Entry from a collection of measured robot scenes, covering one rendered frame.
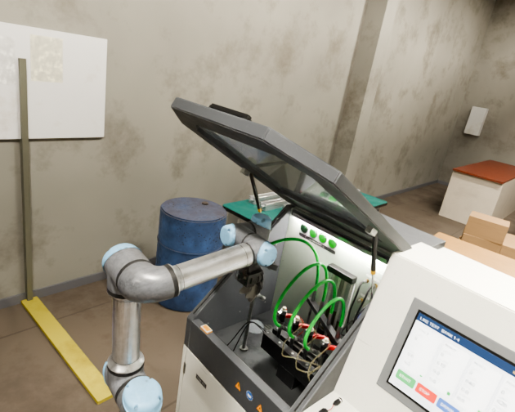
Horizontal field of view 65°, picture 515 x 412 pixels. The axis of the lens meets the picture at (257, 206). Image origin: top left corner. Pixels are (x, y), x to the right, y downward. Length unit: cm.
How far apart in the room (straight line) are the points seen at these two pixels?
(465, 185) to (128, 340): 721
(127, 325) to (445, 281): 103
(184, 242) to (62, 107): 135
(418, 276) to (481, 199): 653
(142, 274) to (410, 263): 91
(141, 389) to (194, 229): 203
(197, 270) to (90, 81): 245
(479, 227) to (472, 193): 190
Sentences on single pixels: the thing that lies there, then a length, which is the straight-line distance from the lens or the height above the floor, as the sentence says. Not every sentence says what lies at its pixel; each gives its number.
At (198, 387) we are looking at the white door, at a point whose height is 65.
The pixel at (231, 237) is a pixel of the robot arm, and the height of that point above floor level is 155.
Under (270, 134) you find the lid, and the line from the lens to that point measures 103.
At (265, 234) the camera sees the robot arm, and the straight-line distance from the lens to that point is 145.
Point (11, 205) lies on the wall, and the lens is 346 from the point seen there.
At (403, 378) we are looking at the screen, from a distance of 159.
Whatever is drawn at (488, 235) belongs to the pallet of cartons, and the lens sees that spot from 622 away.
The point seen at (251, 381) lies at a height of 95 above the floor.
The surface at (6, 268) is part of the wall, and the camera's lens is 367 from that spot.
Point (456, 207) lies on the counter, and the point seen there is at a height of 24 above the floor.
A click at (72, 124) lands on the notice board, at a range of 341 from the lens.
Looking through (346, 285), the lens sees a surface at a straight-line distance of 193.
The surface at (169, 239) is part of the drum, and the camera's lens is 338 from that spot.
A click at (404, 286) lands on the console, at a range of 154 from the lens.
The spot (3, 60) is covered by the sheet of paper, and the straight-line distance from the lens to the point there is 320.
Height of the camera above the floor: 211
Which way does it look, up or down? 19 degrees down
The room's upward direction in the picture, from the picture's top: 10 degrees clockwise
